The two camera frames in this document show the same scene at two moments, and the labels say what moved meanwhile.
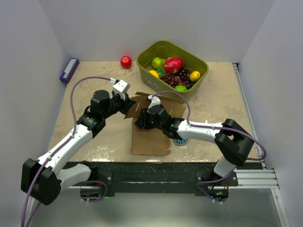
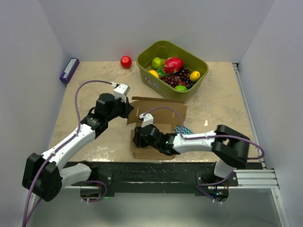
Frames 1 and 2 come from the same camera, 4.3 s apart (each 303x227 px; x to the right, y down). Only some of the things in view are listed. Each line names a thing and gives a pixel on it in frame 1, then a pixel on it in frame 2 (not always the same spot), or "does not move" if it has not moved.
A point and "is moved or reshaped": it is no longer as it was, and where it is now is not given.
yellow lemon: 194,75 does not move
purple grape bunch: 181,77 does not move
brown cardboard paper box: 151,142 is moved or reshaped
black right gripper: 142,121 to 138,138
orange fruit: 154,73 does not move
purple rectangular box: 69,70 does not move
